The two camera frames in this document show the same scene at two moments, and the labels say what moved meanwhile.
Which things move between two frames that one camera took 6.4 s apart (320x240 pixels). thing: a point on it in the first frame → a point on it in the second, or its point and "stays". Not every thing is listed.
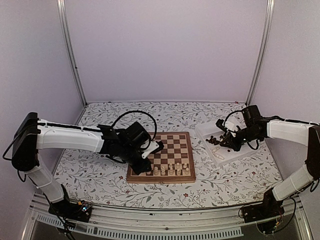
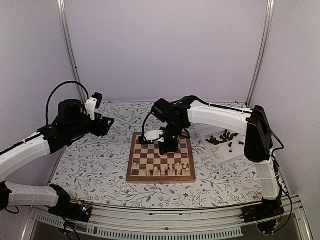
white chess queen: (156, 171) stays
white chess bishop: (171, 171) stays
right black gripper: (231, 143) → (163, 149)
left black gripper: (144, 168) → (101, 128)
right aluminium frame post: (267, 28) stays
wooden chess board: (174, 163) stays
